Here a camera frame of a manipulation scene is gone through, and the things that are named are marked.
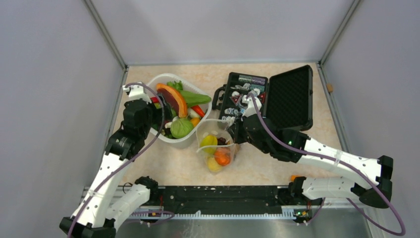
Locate yellow green star fruit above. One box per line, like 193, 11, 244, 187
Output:
200, 134, 217, 155

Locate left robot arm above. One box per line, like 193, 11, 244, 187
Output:
59, 94, 172, 238

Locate green lettuce leaf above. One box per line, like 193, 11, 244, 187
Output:
167, 81, 211, 107

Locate yellow lemon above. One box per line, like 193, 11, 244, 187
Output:
207, 157, 223, 173

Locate orange carrot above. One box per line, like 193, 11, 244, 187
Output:
191, 105, 205, 118

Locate small orange fruit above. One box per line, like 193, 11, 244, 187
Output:
213, 147, 231, 166

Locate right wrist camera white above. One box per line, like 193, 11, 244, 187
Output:
242, 95, 262, 118

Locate poker chips in case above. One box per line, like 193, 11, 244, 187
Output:
217, 72, 268, 120

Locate white plastic basket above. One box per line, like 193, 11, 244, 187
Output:
147, 73, 209, 149

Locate green cabbage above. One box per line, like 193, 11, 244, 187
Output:
170, 119, 194, 139

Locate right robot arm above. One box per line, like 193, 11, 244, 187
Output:
228, 114, 393, 209

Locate black carrying case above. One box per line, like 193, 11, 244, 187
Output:
211, 65, 313, 131

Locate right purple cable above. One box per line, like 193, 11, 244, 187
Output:
247, 92, 406, 237

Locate dark red grape bunch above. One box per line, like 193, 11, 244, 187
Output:
217, 137, 227, 146

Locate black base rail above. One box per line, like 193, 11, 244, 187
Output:
141, 185, 322, 216

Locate clear zip top bag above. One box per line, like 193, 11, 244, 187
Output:
196, 119, 240, 174

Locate papaya slice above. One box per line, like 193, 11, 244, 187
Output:
156, 83, 188, 118

